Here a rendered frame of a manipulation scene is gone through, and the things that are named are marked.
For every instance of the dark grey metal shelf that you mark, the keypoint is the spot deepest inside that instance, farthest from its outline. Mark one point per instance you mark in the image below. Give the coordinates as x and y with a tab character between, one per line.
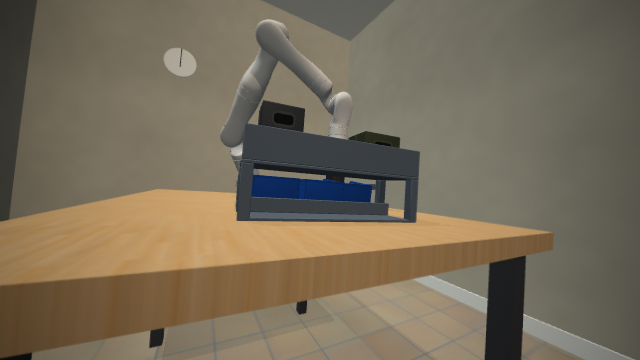
277	149

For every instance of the blue open-front bin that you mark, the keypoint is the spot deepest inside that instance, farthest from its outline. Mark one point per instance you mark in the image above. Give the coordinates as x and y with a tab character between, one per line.
357	192
321	190
275	187

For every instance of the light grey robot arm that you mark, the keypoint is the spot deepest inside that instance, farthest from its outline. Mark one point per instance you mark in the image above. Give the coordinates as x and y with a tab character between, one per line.
273	37

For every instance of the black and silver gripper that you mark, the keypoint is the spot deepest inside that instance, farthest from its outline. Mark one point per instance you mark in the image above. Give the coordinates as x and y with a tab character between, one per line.
335	178

